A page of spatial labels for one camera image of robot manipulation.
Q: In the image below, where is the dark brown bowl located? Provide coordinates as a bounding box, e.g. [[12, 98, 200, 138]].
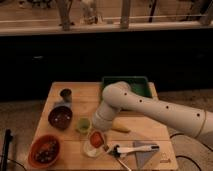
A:
[[48, 106, 72, 130]]

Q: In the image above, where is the orange bowl with food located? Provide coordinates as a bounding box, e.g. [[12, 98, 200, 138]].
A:
[[28, 135, 60, 169]]

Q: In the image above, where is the white small plate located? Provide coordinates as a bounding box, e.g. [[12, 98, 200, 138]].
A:
[[83, 140, 104, 158]]

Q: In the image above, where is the black floor cable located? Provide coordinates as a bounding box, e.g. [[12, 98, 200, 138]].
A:
[[169, 131, 213, 171]]

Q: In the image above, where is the green paper cup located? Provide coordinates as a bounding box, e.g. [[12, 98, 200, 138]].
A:
[[77, 118, 90, 134]]

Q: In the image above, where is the red apple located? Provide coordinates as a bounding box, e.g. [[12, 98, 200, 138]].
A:
[[90, 132, 104, 148]]

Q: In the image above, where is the black stand post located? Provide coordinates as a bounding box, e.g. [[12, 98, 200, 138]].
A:
[[0, 129, 13, 171]]

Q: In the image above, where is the yellow banana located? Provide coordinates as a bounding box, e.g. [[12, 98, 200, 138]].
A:
[[112, 122, 130, 133]]

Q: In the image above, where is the white handled brush tool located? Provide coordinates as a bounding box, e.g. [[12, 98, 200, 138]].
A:
[[109, 145, 160, 157]]

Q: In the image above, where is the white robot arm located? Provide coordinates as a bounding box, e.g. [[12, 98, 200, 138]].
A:
[[92, 81, 213, 146]]

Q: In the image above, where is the green plastic tray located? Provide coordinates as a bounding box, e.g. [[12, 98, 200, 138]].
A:
[[101, 76, 152, 98]]

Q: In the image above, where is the grey cloth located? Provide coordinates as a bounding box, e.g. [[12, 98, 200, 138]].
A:
[[133, 141, 160, 169]]

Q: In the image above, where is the dark metal cup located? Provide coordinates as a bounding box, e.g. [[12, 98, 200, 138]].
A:
[[60, 88, 72, 102]]

